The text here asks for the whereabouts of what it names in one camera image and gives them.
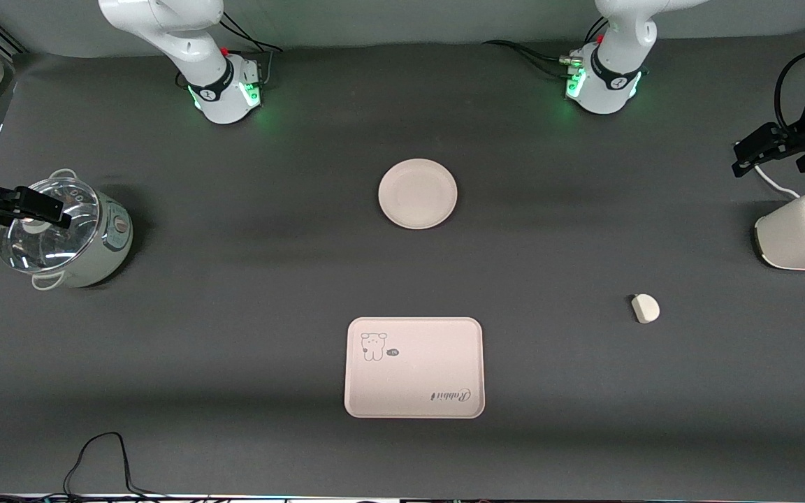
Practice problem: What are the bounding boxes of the white steamed bun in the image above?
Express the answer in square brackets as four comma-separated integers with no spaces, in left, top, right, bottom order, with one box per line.
[631,293,660,324]

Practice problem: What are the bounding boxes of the round cream plate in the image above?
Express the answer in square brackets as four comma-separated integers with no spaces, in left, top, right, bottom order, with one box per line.
[378,159,459,230]

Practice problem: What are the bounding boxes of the cream tray with rabbit print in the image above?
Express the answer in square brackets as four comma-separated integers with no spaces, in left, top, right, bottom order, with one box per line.
[345,316,486,419]

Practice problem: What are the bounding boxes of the glass pot lid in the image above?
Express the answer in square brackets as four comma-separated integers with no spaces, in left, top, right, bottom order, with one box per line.
[0,178,101,275]

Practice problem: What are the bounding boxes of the pale green electric pot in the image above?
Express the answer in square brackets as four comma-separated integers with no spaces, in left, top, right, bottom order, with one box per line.
[0,168,134,291]

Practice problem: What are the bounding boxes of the white toaster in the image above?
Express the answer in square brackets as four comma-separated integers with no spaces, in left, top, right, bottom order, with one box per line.
[754,191,805,271]

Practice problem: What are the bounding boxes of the white toaster cable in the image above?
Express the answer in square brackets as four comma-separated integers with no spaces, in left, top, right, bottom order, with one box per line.
[754,164,803,201]

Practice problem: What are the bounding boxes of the thin black cable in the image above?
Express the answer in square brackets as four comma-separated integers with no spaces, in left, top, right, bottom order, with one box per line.
[0,432,187,503]

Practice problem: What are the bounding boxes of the black left arm base cable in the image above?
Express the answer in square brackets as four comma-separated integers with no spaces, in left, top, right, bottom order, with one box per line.
[483,17,609,79]

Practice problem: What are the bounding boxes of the black arm base cable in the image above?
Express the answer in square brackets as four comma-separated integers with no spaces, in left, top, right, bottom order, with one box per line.
[483,17,609,79]
[217,10,284,79]

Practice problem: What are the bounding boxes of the black right arm base cable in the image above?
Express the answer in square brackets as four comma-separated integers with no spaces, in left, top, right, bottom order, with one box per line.
[217,10,284,79]

